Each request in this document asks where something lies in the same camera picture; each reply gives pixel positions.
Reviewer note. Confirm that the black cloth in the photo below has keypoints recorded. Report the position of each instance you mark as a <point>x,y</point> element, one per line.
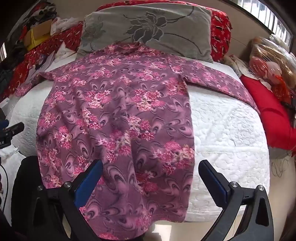
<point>23,185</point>

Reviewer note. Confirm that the purple floral shirt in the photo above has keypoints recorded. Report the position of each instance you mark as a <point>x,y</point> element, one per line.
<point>115,104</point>

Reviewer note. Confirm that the pale floral cloth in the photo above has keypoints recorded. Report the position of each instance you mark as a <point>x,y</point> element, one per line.
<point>233,63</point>

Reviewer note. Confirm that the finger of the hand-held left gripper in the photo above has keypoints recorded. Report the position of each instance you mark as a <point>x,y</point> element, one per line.
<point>15,128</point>

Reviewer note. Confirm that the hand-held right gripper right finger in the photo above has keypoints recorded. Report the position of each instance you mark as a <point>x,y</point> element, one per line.
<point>217,183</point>

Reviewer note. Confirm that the red patterned blanket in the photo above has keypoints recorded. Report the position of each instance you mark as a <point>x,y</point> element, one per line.
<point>44,48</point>

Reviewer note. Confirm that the window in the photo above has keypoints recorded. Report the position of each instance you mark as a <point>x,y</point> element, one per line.
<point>275,23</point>

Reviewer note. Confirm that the white printed paper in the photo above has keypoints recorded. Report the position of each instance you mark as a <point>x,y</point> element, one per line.
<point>62,53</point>

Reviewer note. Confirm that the red cushion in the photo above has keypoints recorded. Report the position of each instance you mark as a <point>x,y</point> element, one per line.
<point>268,111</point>

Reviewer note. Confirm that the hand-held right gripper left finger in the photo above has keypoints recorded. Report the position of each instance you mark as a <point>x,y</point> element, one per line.
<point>89,183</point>

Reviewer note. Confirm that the grey floral pillow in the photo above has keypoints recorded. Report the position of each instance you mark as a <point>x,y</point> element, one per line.
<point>161,27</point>

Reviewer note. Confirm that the plastic wrapped plush toy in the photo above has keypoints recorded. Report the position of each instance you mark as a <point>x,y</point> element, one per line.
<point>266,67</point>

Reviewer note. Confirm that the white quilted bedspread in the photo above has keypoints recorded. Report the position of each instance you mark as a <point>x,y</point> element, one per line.
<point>226,129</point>

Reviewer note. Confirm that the white plastic bag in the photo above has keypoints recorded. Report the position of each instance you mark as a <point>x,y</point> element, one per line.
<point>64,24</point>

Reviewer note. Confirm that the pile of dark clothes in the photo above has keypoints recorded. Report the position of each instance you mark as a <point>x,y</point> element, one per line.
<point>39,11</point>

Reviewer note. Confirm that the cardboard box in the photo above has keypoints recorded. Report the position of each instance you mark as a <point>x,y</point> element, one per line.
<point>39,32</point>

